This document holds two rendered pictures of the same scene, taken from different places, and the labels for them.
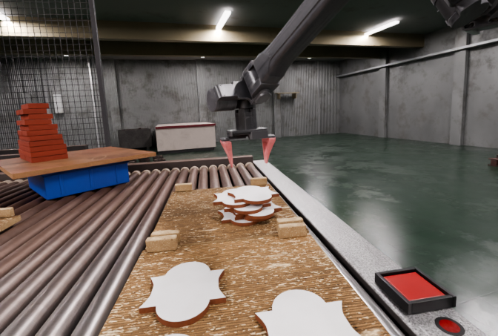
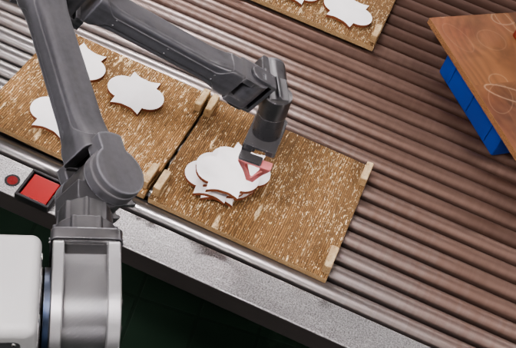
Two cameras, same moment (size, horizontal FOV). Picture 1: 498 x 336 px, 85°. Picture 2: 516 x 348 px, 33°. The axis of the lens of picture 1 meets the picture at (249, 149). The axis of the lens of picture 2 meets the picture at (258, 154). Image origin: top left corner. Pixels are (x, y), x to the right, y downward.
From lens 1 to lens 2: 194 cm
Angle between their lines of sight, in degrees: 95
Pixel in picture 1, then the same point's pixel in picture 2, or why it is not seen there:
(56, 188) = (448, 71)
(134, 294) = (154, 77)
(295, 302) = not seen: hidden behind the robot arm
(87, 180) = (467, 96)
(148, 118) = not seen: outside the picture
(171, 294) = (133, 84)
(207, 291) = (121, 97)
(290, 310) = not seen: hidden behind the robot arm
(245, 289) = (112, 116)
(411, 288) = (38, 184)
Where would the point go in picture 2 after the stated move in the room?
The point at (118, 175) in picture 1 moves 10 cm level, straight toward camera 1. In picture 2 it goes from (488, 133) to (450, 125)
